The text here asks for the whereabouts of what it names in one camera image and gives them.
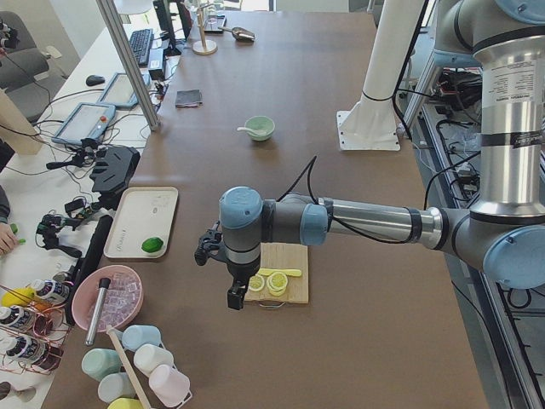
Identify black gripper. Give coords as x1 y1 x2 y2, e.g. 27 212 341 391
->
227 257 261 310

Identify white ceramic spoon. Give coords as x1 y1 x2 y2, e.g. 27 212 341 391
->
236 127 267 136

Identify light green ceramic bowl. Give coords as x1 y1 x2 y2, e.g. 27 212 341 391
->
244 116 275 141

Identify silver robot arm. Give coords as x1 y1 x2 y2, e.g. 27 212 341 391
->
217 1 544 309

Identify pink bowl with ice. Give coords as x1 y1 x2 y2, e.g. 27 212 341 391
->
72 265 144 332

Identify lemon slice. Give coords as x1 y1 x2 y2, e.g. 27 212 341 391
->
248 274 266 292

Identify stacked lemon slices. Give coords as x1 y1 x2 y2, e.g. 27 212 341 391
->
266 273 289 297

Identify wooden cutting board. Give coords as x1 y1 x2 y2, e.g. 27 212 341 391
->
245 243 309 303

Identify yellow plastic knife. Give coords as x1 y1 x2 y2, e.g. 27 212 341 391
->
258 268 302 277

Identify green lime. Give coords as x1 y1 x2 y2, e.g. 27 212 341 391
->
141 236 164 254

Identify white mint cup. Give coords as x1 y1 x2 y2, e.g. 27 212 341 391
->
134 343 175 377

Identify light blue cup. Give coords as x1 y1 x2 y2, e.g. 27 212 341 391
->
122 325 161 352

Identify pink cup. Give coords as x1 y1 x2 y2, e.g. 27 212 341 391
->
148 365 192 408

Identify cream rabbit tray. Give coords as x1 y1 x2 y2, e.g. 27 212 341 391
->
103 187 179 260

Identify steel muddler black tip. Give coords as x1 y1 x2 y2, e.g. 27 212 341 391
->
84 278 111 347

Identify yellow cup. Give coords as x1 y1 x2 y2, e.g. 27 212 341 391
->
107 397 143 409

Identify green cup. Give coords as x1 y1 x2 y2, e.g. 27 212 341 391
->
81 349 122 382

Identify folded grey cloth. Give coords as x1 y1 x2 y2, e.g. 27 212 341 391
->
175 89 203 108

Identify yellow lemon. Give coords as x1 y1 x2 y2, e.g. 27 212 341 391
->
1 287 35 307

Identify blue teach pendant near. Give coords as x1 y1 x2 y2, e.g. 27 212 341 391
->
51 103 116 146

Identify blue teach pendant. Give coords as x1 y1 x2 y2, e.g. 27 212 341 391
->
98 72 138 110
51 103 116 146

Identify blue teach pendant far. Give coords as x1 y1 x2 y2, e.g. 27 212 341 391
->
98 72 138 110

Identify wooden mug tree stand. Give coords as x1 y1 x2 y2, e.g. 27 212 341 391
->
190 1 218 55

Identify black computer mouse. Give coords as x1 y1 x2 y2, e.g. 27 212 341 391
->
85 75 106 87

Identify metal ice scoop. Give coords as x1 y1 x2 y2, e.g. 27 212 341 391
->
221 26 255 43

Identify black keyboard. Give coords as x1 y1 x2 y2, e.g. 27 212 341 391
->
129 28 154 66

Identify black monitor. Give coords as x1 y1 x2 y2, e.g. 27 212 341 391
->
152 0 192 56

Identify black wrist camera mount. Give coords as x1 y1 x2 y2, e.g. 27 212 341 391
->
194 221 227 266

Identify white wire cup rack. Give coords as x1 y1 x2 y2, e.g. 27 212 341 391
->
106 326 192 408

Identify copper wire bottle rack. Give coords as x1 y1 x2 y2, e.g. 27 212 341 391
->
1 280 71 375

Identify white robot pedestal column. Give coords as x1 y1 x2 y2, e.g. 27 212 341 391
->
336 0 427 151

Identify aluminium frame post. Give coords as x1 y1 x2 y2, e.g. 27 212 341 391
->
96 0 160 131

